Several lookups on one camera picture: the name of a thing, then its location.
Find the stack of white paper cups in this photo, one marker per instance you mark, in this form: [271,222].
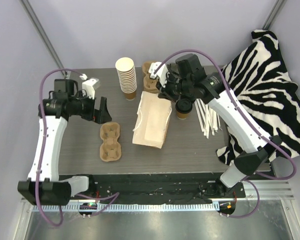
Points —
[127,77]

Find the black plastic cup lid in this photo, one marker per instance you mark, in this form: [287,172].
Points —
[184,104]

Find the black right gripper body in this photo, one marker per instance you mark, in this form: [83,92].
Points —
[165,89]

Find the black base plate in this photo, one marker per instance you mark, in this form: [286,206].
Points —
[162,188]

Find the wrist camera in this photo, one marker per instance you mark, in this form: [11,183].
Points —
[90,86]
[159,71]

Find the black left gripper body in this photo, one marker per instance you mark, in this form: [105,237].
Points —
[95,113]

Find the zebra print blanket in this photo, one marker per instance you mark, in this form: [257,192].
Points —
[260,80]

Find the white cable duct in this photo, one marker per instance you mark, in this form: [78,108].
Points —
[90,207]

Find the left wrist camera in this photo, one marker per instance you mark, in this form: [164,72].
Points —
[90,86]

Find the brown pulp cup carrier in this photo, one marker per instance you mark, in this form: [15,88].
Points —
[110,149]

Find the stack of pulp cup carriers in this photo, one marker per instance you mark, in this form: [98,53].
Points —
[149,84]

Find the white wrapped straws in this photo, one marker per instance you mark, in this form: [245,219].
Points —
[209,120]

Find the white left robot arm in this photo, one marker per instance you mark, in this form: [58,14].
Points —
[43,181]

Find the brown paper bag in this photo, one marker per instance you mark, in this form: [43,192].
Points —
[153,116]

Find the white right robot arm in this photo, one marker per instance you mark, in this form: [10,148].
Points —
[191,82]

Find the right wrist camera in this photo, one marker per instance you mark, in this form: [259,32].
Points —
[159,71]

